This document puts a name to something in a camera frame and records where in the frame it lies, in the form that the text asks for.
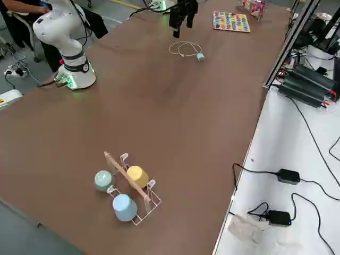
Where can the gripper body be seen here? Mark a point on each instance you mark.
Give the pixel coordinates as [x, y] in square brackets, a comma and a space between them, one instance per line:
[187, 6]

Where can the white phone charger brick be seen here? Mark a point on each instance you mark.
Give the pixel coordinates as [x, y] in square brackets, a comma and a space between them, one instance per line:
[200, 57]

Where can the colourful alphabet puzzle board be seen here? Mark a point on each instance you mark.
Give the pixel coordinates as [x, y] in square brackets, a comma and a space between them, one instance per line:
[231, 21]

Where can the beige snack packet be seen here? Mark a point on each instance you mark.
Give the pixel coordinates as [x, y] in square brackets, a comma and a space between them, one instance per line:
[244, 2]

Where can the pink snack packet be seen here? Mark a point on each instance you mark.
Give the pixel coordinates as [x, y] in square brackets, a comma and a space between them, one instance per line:
[256, 6]

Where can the clear acrylic box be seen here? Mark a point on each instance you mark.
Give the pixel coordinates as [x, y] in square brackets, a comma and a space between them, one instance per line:
[259, 15]

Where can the black finned power supply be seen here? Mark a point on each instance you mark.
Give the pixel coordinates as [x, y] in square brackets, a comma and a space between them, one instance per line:
[316, 77]
[300, 91]

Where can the white bucket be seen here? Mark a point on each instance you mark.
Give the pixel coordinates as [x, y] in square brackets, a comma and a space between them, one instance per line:
[318, 53]

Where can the cup rack with wooden bar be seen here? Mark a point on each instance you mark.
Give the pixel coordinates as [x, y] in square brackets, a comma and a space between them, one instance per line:
[119, 170]

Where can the yellow cup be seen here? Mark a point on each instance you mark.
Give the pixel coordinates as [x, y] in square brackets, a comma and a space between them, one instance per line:
[137, 176]

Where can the white power strip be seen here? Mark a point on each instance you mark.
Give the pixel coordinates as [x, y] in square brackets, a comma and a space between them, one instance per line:
[16, 71]

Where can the green cup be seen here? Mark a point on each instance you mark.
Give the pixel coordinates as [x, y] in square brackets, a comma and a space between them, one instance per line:
[103, 180]

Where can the white machine housing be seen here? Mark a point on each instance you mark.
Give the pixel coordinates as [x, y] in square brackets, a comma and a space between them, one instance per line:
[9, 97]

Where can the black power adapter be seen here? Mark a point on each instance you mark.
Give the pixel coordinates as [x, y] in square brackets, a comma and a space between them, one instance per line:
[279, 217]
[289, 176]

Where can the blue cup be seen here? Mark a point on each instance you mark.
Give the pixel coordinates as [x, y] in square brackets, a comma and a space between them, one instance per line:
[124, 208]

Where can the clear plastic bag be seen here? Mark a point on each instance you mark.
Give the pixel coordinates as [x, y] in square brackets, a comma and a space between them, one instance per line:
[247, 228]

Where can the aluminium camera post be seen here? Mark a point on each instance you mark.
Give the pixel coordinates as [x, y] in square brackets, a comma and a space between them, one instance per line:
[288, 46]

